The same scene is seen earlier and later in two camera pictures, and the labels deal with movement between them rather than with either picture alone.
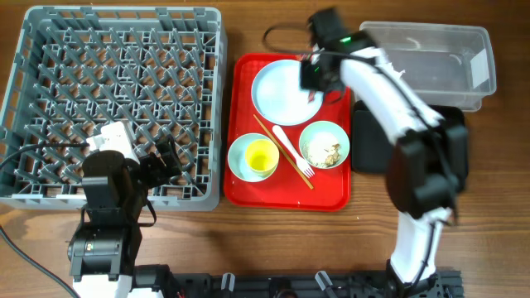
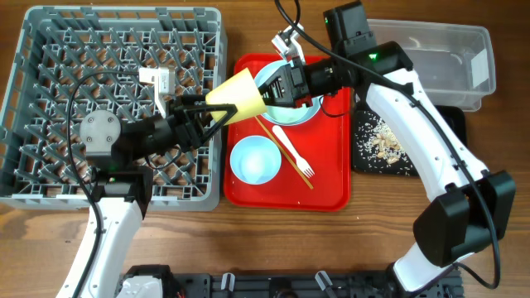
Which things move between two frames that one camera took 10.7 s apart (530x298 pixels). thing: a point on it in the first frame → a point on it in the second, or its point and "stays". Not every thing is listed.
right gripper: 307,81 → 289,75
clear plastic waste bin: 448,64 stays
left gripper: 160,175 → 188,135
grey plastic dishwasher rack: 79,69 stays
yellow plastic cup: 262,156 → 241,90
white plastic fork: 301,164 stays
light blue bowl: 237,160 stays
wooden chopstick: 278,146 stays
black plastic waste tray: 371,142 stays
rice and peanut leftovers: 330,160 → 378,150
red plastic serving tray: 286,147 stays
